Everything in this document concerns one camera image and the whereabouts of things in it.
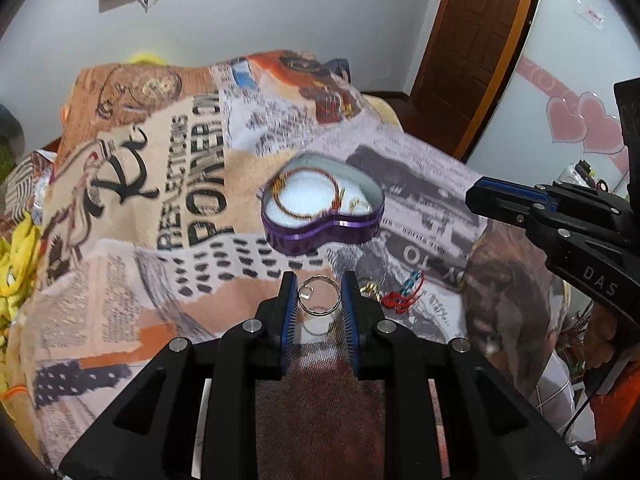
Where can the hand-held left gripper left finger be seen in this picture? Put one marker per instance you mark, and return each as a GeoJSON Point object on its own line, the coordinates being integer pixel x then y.
{"type": "Point", "coordinates": [289, 320]}

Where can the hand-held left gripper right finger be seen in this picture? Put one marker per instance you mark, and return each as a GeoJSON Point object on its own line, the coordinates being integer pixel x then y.
{"type": "Point", "coordinates": [350, 320]}

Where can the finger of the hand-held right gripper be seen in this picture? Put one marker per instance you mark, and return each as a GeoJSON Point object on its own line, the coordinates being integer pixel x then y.
{"type": "Point", "coordinates": [530, 194]}
{"type": "Point", "coordinates": [565, 250]}

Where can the purple heart-shaped tin box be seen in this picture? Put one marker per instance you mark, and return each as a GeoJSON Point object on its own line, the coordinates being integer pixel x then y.
{"type": "Point", "coordinates": [320, 237]}

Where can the white plastic bag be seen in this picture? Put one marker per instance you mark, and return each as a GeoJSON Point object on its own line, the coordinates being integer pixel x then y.
{"type": "Point", "coordinates": [555, 390]}

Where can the brown wooden door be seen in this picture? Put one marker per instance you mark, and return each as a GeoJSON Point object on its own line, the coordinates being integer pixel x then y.
{"type": "Point", "coordinates": [475, 50]}

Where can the orange cloth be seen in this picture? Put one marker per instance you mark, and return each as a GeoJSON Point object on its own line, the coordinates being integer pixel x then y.
{"type": "Point", "coordinates": [620, 410]}

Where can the printed blanket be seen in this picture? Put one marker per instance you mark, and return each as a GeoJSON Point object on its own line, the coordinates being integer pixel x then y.
{"type": "Point", "coordinates": [150, 220]}

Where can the yellow plush toy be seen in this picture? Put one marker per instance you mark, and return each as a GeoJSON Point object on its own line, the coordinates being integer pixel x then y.
{"type": "Point", "coordinates": [146, 57]}
{"type": "Point", "coordinates": [15, 260]}

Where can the pink heart wall stickers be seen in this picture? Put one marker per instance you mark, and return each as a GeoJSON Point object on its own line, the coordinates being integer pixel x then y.
{"type": "Point", "coordinates": [582, 120]}

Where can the white wall label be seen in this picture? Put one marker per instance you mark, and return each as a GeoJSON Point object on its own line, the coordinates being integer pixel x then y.
{"type": "Point", "coordinates": [591, 15]}

